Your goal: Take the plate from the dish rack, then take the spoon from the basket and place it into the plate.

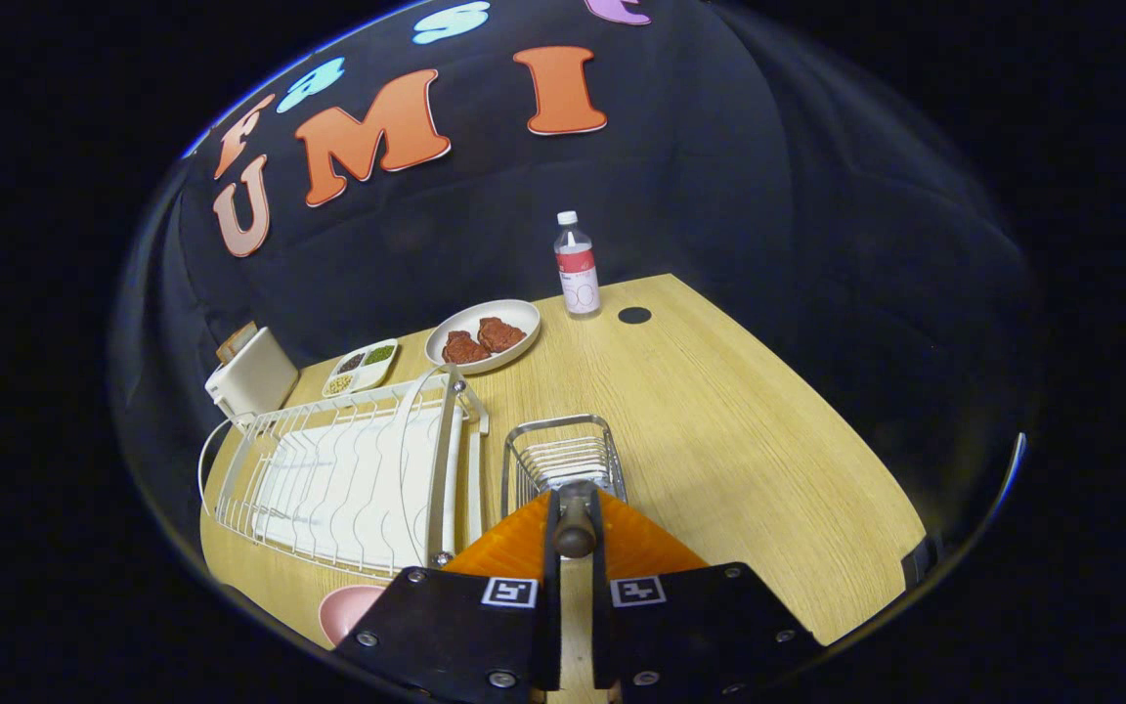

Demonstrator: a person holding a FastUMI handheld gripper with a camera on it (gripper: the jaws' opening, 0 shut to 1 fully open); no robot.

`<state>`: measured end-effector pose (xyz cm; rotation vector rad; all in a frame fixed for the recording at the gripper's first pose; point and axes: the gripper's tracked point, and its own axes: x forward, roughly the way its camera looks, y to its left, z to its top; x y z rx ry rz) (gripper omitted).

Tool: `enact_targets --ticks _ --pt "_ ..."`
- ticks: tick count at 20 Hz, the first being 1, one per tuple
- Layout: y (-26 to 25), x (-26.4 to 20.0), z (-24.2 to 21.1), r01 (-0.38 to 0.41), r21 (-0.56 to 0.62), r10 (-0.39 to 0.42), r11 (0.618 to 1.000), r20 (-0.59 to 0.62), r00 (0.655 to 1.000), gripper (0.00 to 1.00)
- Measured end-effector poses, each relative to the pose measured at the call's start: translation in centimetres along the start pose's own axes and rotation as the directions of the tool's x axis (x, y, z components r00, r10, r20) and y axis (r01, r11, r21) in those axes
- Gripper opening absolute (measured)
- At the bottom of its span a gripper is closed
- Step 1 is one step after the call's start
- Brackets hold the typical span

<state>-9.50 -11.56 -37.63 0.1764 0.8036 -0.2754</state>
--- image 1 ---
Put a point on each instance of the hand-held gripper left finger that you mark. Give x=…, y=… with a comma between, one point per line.
x=551, y=606

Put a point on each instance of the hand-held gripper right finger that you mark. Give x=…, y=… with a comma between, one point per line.
x=600, y=616

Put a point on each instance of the pink plate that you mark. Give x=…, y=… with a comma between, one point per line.
x=348, y=611

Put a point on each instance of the beige round plate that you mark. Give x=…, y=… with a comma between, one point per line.
x=514, y=318

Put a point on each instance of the white divided bean dish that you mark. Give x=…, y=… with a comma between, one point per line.
x=368, y=370

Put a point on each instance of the red meat piece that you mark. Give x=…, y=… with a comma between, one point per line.
x=501, y=334
x=465, y=348

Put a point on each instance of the clear red label bottle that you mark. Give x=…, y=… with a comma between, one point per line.
x=578, y=279

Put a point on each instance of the white toaster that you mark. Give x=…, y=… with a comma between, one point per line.
x=255, y=381

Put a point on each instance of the brown toast slice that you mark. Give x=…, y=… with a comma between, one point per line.
x=236, y=342

